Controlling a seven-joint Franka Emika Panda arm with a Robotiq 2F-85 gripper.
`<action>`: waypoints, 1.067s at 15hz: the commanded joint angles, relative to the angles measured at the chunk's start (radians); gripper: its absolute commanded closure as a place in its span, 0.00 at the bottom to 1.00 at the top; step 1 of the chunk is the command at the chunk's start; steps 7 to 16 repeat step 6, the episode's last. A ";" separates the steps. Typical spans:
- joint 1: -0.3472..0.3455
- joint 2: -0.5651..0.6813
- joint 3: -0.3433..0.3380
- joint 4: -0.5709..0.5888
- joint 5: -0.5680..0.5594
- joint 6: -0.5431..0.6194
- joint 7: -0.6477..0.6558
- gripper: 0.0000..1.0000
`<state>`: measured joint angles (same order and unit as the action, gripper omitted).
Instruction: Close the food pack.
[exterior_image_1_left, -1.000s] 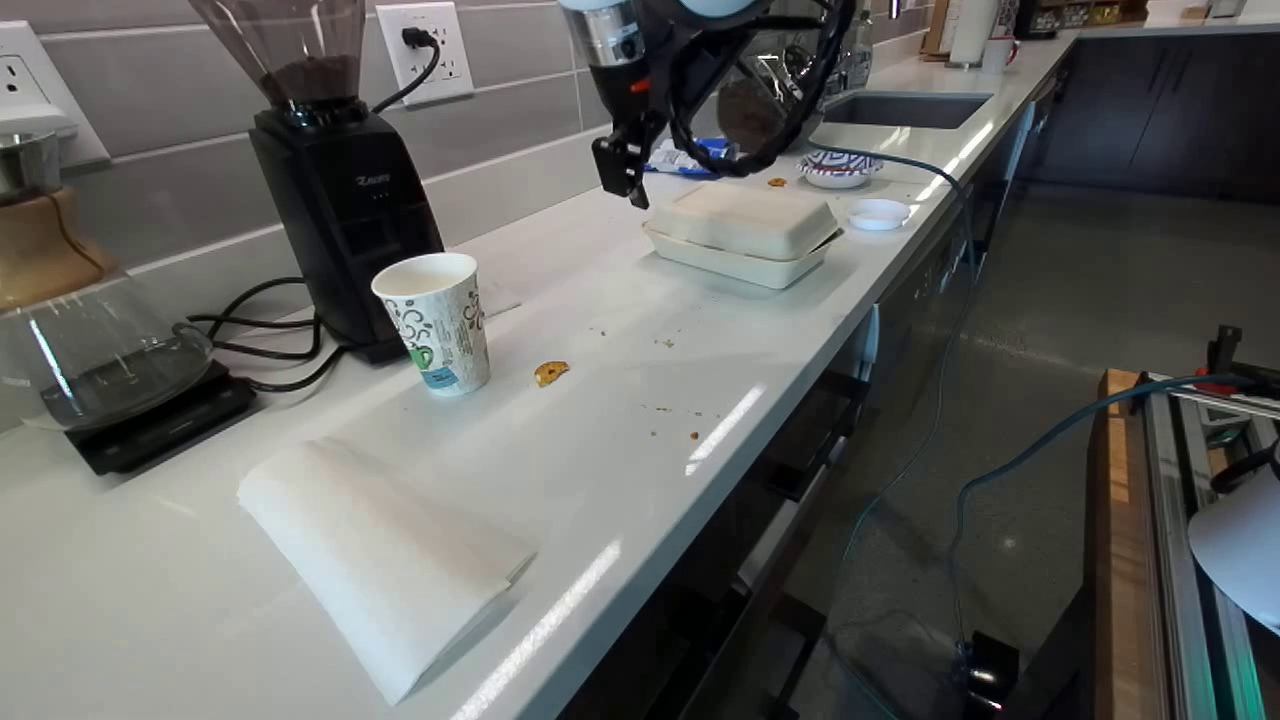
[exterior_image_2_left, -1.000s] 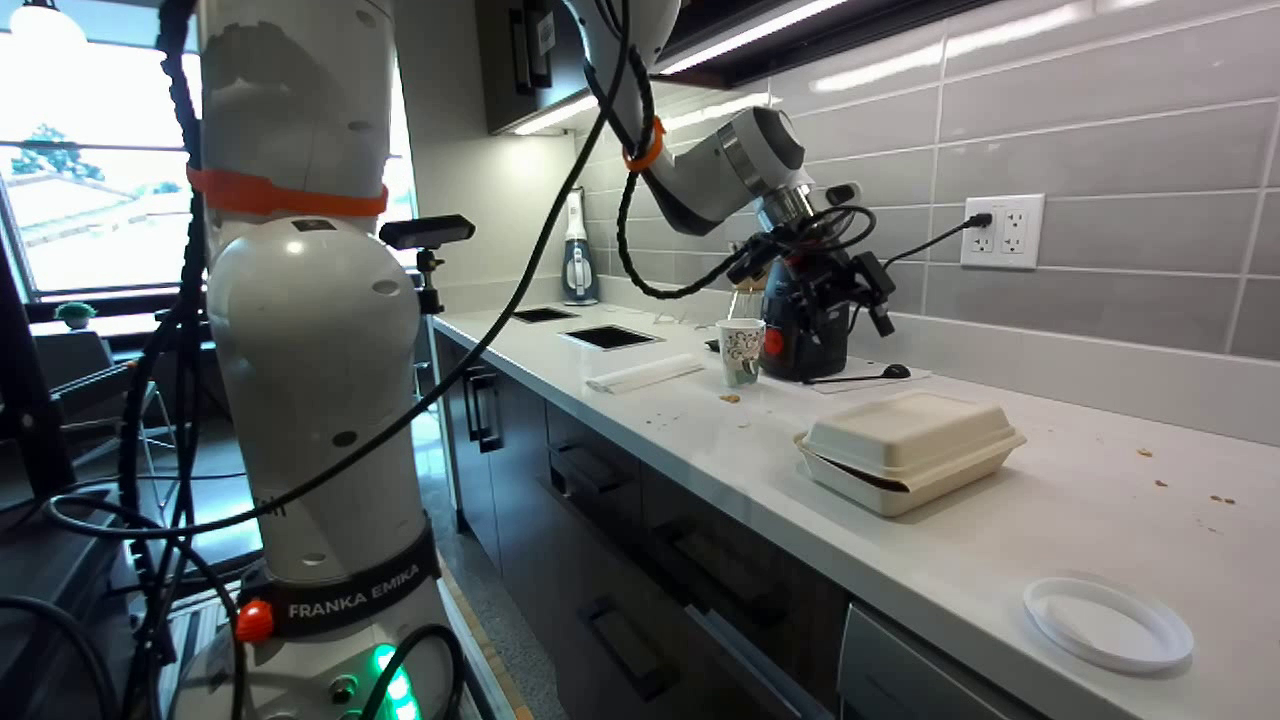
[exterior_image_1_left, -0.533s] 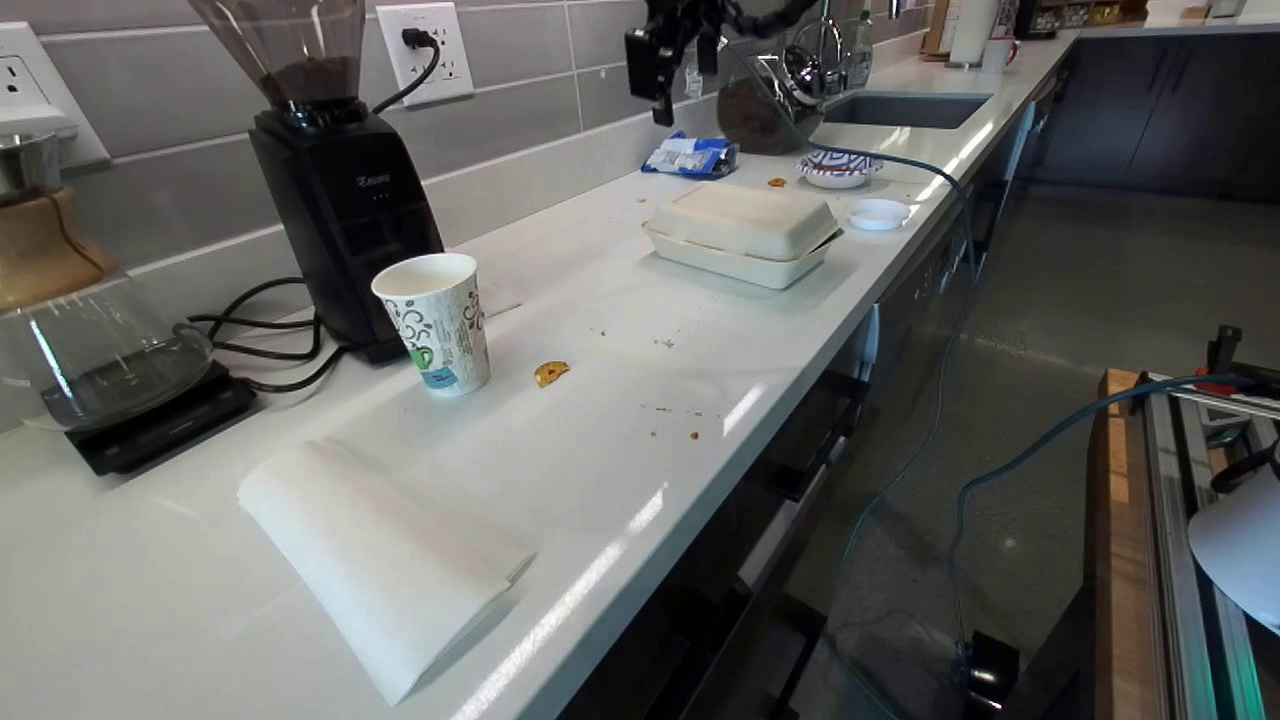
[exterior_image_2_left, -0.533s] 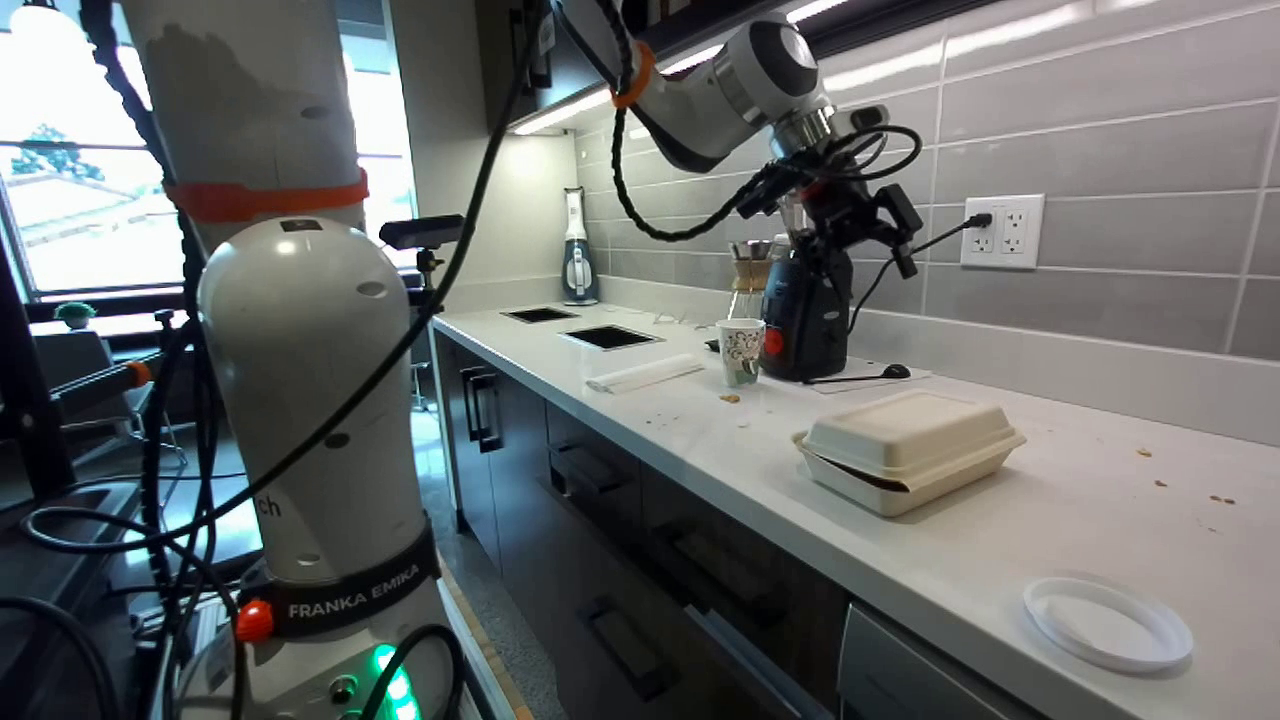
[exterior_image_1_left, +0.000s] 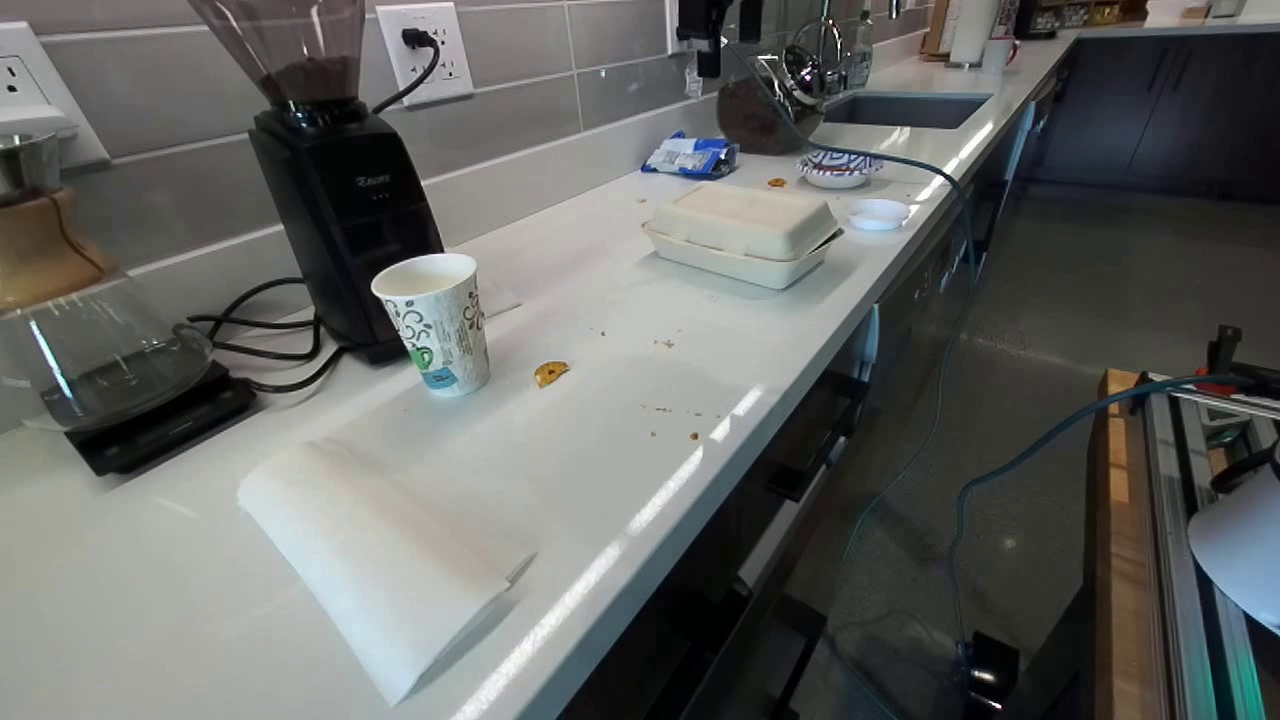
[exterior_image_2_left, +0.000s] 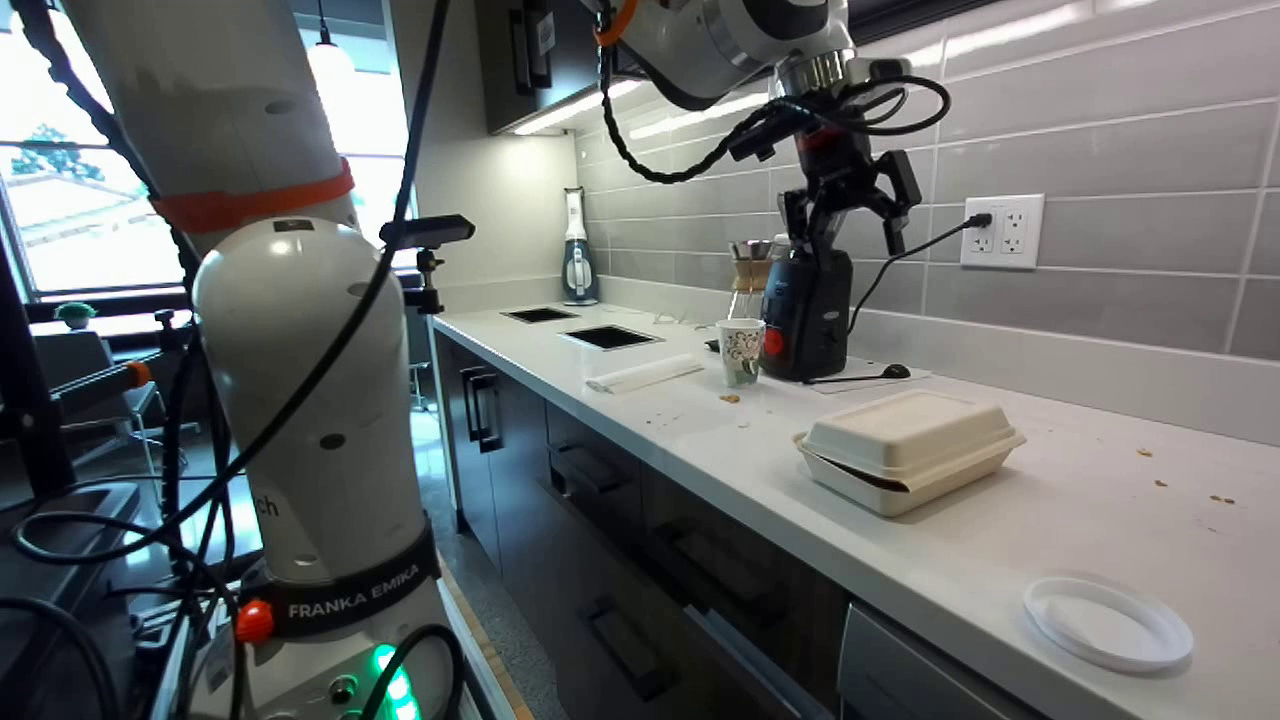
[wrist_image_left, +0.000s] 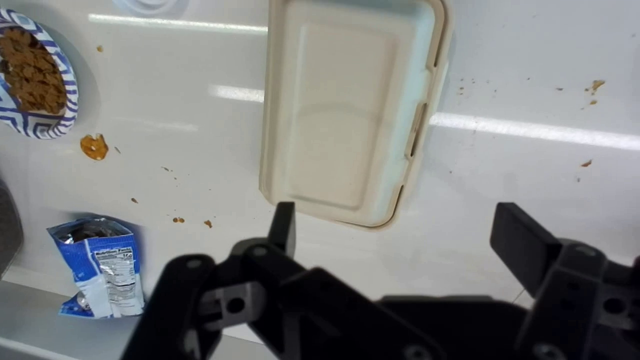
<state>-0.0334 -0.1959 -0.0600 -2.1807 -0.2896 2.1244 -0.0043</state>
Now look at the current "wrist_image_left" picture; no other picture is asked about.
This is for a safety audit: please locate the beige clamshell food pack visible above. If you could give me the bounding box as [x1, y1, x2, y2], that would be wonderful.
[257, 0, 454, 231]

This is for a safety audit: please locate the glass cup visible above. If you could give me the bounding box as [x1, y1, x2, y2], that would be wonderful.
[0, 6, 83, 142]

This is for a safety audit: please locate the orange food stain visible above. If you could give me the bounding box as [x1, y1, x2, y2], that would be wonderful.
[79, 132, 113, 162]

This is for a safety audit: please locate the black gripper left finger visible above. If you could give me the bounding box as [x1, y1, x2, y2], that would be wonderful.
[118, 201, 443, 360]

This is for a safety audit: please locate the blue snack bag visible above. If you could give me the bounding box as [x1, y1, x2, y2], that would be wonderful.
[44, 212, 148, 323]

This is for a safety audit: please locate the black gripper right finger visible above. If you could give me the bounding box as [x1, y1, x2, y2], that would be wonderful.
[488, 203, 640, 360]

